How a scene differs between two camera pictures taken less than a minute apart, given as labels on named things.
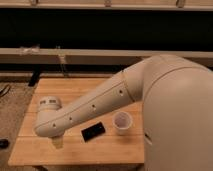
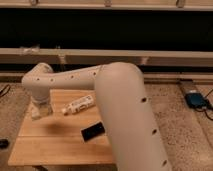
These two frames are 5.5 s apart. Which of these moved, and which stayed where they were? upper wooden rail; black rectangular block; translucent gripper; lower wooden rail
Moved: translucent gripper
Stayed: upper wooden rail; lower wooden rail; black rectangular block
